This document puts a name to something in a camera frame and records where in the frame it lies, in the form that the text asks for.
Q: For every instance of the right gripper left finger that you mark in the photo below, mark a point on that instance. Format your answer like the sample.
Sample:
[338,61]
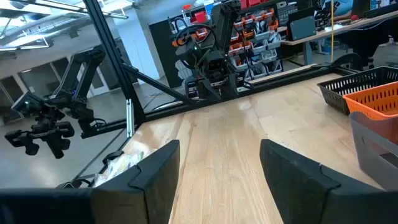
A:
[155,186]

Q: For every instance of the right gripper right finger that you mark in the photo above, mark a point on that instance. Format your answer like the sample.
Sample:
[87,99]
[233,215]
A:
[295,186]

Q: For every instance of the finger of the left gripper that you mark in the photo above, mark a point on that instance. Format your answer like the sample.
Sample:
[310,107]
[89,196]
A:
[231,87]
[209,91]

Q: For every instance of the green white toothbrush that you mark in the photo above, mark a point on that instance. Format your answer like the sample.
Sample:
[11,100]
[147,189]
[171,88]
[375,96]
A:
[136,156]

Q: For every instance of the orange white toothbrush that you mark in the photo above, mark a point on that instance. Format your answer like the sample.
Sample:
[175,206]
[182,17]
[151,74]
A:
[115,169]

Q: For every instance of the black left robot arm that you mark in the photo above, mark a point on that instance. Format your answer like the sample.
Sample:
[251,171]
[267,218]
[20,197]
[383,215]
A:
[228,21]

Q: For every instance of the storage rack with bins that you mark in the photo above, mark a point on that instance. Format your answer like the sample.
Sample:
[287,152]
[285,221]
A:
[264,56]

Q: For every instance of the black partition panel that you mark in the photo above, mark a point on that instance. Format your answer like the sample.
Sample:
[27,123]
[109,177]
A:
[161,53]

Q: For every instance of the dark grey monitor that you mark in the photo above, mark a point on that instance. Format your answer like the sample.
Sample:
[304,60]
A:
[301,28]

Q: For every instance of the grey plastic bin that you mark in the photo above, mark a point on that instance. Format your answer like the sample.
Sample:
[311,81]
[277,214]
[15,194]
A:
[373,161]

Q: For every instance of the black plastic bin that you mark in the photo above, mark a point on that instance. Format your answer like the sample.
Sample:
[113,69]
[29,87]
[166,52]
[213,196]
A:
[342,90]

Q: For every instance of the wooden office desk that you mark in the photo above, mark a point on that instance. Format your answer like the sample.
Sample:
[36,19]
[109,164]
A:
[342,29]

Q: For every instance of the orange plastic basket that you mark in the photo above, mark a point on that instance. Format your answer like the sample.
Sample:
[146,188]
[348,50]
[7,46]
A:
[373,102]

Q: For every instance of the person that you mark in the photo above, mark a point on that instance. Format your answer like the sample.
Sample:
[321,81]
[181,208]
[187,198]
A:
[340,6]

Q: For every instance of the black office chair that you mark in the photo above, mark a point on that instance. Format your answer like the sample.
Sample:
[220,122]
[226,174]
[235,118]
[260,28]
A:
[363,43]

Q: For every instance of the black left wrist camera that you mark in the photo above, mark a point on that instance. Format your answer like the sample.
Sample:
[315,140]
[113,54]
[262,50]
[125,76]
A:
[216,67]

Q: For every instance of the black aluminium table frame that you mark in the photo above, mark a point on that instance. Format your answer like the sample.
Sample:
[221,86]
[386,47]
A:
[109,46]

